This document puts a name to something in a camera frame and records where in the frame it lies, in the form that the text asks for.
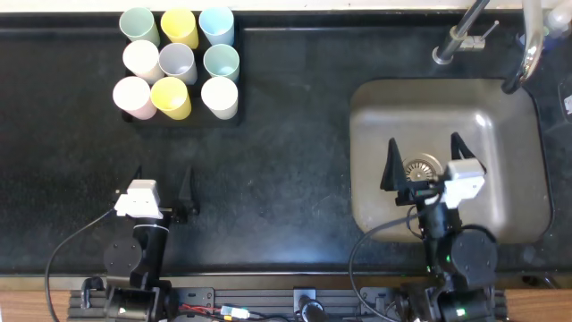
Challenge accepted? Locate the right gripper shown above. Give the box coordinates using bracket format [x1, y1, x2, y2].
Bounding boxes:
[379, 131, 477, 207]

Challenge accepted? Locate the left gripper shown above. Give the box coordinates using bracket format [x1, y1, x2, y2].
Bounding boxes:
[132, 164, 201, 225]

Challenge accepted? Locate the yellow cup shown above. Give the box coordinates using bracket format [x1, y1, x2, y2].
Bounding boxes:
[149, 76, 193, 121]
[160, 7, 200, 50]

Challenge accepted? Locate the pink cup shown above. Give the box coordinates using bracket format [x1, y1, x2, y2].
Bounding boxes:
[112, 75, 158, 121]

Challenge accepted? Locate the white cup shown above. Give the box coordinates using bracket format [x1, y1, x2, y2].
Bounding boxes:
[122, 39, 164, 85]
[200, 76, 240, 121]

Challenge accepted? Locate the black tray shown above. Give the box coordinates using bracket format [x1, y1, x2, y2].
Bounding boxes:
[119, 8, 245, 129]

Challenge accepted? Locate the steel sink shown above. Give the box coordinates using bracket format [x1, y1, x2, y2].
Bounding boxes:
[349, 78, 553, 245]

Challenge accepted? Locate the grey cup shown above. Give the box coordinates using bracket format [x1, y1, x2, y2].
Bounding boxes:
[157, 42, 198, 86]

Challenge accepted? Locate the steel tap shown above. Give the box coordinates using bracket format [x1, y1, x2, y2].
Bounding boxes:
[431, 0, 547, 95]

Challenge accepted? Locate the green cup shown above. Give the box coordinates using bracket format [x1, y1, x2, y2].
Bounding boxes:
[203, 43, 241, 84]
[118, 6, 161, 47]

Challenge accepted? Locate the blue cup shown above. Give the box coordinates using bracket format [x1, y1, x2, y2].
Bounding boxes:
[198, 5, 236, 47]

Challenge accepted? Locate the blue soap bottle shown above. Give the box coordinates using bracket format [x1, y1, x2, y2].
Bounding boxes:
[538, 2, 572, 50]

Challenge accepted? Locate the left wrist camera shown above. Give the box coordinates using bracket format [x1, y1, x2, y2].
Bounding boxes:
[114, 179, 164, 220]

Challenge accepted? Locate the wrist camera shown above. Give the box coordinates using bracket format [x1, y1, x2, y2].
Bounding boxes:
[114, 179, 164, 220]
[424, 157, 487, 210]

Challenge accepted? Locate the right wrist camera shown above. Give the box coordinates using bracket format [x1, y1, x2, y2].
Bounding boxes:
[424, 157, 487, 210]

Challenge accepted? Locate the black cable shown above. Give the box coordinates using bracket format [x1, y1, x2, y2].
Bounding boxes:
[43, 208, 118, 322]
[348, 203, 443, 322]

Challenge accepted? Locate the mounting rail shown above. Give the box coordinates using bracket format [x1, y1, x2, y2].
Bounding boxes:
[66, 285, 509, 322]

